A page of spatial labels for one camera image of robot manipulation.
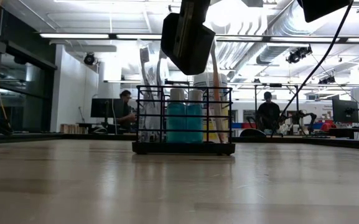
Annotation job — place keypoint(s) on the ribbed silver air duct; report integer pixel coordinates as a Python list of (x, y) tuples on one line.
[(275, 53)]

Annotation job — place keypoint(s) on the black computer monitor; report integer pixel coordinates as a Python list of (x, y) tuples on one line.
[(344, 111), (103, 107)]

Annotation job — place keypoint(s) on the purple toothbrush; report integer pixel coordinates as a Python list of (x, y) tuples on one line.
[(160, 74), (144, 56)]

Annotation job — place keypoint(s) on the long ceiling light rail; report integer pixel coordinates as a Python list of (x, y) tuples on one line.
[(104, 37)]

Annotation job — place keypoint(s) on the person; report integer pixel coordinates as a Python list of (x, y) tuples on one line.
[(269, 113), (126, 109)]

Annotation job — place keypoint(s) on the orange toothbrush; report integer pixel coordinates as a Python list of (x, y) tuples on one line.
[(217, 93)]

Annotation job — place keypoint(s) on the black ceiling spotlight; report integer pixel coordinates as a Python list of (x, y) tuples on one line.
[(297, 55), (89, 59)]

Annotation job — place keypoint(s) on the blue mouthwash bottle white cap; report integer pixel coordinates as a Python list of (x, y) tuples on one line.
[(176, 121), (194, 121)]

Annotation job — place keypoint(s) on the red bin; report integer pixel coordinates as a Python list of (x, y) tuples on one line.
[(328, 126)]

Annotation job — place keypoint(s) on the white yellow wipes canister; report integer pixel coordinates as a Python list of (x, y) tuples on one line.
[(202, 79)]

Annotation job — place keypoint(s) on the background black robot arm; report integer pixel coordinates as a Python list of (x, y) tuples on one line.
[(311, 119)]

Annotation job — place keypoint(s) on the wooden slat crate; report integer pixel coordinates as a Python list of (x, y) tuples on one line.
[(73, 129)]

